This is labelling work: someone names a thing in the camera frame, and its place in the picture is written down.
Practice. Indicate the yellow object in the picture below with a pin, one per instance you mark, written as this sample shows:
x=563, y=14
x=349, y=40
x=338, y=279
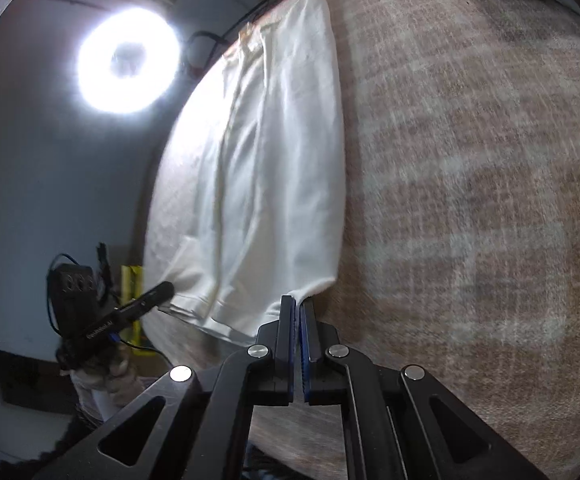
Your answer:
x=132, y=290

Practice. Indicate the person's left hand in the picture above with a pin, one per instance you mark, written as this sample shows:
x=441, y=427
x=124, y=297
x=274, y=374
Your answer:
x=104, y=367

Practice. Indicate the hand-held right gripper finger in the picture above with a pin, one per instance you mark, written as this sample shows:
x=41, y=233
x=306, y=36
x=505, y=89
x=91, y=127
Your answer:
x=293, y=360
x=306, y=360

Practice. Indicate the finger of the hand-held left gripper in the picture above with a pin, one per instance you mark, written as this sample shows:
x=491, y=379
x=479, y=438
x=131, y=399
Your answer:
x=134, y=305

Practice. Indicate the brown plaid blanket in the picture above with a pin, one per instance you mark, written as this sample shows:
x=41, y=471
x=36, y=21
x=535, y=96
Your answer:
x=460, y=160

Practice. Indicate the white shirt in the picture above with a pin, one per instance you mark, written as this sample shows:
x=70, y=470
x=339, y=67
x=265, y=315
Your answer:
x=275, y=170

